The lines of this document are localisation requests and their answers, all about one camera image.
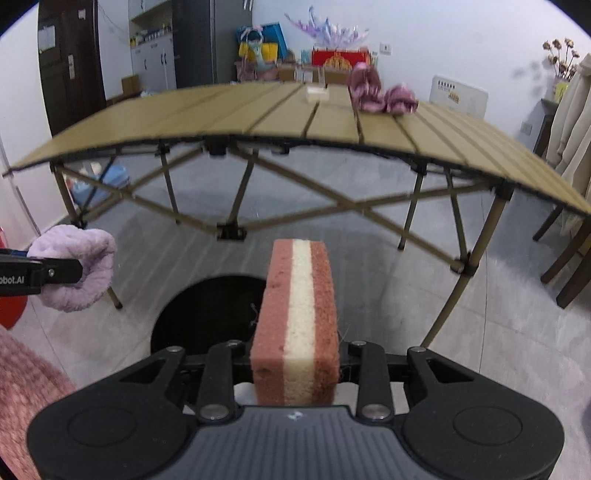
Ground lavender fluffy scrunchie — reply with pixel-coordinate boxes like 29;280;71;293
27;224;117;311

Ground dried flowers in vase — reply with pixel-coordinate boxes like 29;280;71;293
542;38;581;104

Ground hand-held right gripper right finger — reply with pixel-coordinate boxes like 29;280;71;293
339;340;504;423

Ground grey refrigerator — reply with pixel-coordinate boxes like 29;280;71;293
172;0;252;88

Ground blue and yellow toy set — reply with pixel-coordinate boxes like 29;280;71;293
235;22;289;84

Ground iridescent purple decoration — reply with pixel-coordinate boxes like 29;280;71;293
284;4;370;49

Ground dark wooden side table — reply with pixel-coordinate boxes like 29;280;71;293
533;99;559;155

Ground red bucket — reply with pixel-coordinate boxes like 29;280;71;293
0;226;28;330

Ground light blue plastic box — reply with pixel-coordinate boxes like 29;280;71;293
65;164;130;210

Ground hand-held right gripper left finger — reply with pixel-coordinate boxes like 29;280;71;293
92;340;254;423

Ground brown and cream layered sponge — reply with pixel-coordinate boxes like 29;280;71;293
250;237;340;407

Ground white cabinet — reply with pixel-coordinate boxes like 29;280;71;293
128;0;177;93

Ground red gift box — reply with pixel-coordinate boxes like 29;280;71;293
311;46;370;72

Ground tan folding table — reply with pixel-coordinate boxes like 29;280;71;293
2;83;591;349

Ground dark brown door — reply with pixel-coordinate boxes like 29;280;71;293
37;0;107;137

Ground black round bin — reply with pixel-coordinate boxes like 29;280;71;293
150;275;269;370

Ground white wall box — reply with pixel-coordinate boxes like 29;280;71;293
429;74;489;116

